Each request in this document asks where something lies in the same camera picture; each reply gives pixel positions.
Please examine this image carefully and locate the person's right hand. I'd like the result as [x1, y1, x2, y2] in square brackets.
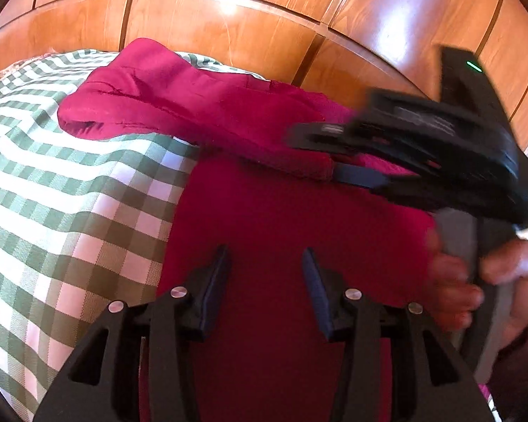
[425, 224, 528, 352]

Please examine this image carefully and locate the dark red knit garment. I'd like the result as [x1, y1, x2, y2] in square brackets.
[57, 37, 438, 422]

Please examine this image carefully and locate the green checked blanket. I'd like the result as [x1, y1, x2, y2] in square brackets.
[0, 48, 265, 422]

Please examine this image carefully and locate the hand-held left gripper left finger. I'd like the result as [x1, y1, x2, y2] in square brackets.
[34, 244, 230, 422]

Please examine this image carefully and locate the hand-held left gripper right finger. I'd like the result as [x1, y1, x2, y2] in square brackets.
[301, 247, 487, 422]

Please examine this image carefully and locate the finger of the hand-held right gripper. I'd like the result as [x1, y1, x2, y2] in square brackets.
[287, 121, 370, 152]
[332, 162, 406, 194]

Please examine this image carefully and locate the wooden panelled headboard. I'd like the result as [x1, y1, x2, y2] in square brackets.
[0, 0, 528, 159]

